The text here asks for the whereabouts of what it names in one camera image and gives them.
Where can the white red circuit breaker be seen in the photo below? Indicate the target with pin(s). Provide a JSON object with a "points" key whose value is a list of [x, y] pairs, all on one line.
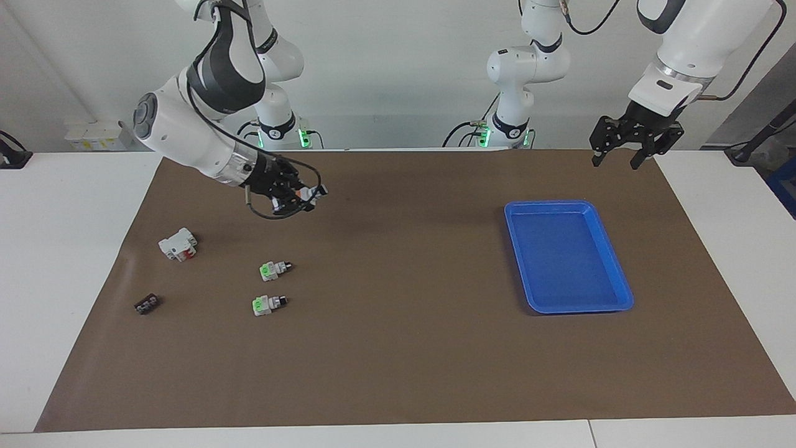
{"points": [[178, 244]]}

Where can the white power strip box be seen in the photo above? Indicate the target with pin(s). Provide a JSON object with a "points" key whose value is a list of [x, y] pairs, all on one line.
{"points": [[93, 134]]}

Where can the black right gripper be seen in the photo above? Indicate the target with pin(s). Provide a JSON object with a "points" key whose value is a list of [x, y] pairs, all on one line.
{"points": [[270, 175]]}

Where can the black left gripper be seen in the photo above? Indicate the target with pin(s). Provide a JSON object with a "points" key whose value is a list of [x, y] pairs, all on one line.
{"points": [[640, 127]]}

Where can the blue plastic tray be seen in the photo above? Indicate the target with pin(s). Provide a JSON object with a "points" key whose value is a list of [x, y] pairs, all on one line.
{"points": [[566, 255]]}

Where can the brown table mat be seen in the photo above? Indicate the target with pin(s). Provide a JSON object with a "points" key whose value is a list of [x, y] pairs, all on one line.
{"points": [[398, 348]]}

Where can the black clamp mount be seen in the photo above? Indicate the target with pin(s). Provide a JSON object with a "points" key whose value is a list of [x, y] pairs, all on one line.
{"points": [[15, 158]]}

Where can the blue storage box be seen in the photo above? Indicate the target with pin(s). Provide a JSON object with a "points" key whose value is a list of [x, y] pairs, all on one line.
{"points": [[785, 186]]}

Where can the small black terminal block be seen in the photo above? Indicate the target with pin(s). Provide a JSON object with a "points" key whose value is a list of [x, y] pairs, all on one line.
{"points": [[147, 303]]}

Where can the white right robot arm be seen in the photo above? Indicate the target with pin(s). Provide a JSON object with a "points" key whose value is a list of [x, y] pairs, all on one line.
{"points": [[180, 124]]}

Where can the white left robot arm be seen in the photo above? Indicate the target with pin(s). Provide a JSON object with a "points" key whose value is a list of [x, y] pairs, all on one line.
{"points": [[696, 37]]}

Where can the green selector switch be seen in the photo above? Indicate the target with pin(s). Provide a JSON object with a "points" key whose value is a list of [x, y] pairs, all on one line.
{"points": [[273, 269], [267, 305]]}

